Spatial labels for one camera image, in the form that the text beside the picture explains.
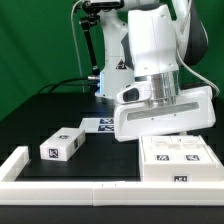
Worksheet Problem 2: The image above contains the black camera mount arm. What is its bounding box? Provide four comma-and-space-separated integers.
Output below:
79, 1, 100, 75

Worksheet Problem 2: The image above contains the white U-shaped table frame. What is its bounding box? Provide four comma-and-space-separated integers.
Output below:
0, 146, 224, 206

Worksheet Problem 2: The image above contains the white door panel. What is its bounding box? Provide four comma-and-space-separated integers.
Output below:
171, 135, 217, 164

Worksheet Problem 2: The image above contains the white marker base plate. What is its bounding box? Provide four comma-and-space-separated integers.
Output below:
80, 118, 114, 133

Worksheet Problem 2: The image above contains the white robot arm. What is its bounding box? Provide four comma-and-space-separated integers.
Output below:
90, 0, 216, 141

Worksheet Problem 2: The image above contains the white cabinet body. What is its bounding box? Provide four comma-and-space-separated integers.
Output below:
139, 136, 224, 183

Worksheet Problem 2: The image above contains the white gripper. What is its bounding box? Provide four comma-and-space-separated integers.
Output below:
114, 86, 216, 142

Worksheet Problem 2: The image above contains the black cable bundle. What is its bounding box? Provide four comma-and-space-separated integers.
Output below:
37, 77, 101, 95

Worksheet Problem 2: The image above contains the white box part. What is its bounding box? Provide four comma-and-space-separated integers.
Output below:
40, 127, 85, 161

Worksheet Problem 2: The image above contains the grey hanging cable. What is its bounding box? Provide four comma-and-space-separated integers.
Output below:
70, 0, 86, 94

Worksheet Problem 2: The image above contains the small white door part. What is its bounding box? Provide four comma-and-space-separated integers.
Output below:
141, 136, 173, 164

